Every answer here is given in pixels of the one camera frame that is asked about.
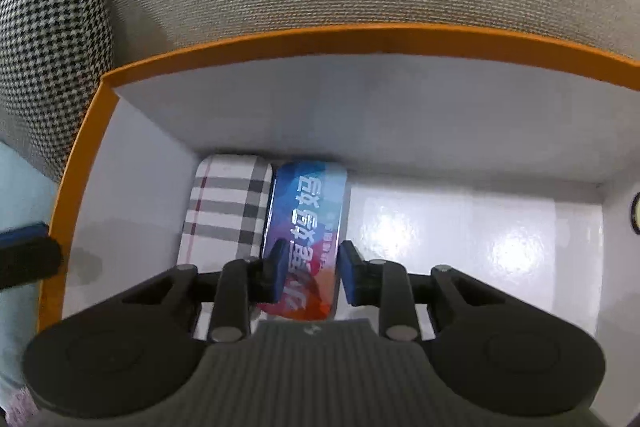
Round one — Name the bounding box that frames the orange cardboard box white inside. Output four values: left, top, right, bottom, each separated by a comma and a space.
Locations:
37, 24, 640, 427

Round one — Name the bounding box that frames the light blue cloth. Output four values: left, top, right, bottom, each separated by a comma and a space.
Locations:
0, 139, 63, 413

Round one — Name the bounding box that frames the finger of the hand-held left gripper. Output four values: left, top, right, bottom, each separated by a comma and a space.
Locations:
0, 221, 65, 290

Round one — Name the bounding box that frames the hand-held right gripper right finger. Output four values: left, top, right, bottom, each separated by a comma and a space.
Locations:
337, 239, 506, 343

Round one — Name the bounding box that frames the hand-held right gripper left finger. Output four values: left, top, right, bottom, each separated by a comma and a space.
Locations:
117, 252, 293, 343

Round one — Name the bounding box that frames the houndstooth pillow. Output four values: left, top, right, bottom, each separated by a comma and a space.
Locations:
0, 0, 115, 182

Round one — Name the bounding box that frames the plaid rectangular case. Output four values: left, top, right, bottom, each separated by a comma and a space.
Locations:
180, 154, 275, 268

